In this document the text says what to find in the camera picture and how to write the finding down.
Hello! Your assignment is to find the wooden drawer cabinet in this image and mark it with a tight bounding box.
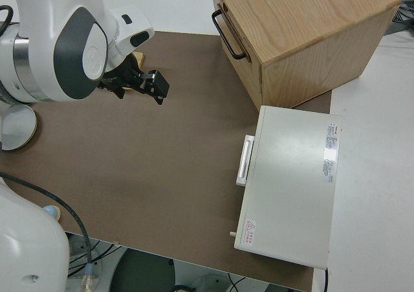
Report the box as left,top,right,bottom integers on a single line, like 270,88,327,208
208,0,403,109

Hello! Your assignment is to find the black round floor plate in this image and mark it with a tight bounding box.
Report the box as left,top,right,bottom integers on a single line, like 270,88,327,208
111,249,177,292

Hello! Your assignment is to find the black cabinet handle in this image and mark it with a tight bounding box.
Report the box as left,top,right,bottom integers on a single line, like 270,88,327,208
211,9,248,61

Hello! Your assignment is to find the white toaster oven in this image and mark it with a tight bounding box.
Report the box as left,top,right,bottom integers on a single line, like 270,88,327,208
228,105,343,271

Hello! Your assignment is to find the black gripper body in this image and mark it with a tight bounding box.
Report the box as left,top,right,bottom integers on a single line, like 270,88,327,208
96,54,155,100

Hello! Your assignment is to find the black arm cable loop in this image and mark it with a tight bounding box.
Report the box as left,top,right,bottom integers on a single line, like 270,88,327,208
0,5,14,39

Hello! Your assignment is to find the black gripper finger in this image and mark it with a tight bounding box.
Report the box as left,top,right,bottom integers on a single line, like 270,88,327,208
142,84,164,107
151,69,171,98

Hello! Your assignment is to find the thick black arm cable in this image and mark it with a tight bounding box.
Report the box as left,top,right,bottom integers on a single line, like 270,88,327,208
0,171,95,292

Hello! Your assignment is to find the white oven door handle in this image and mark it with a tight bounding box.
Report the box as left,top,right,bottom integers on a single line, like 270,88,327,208
235,134,257,187

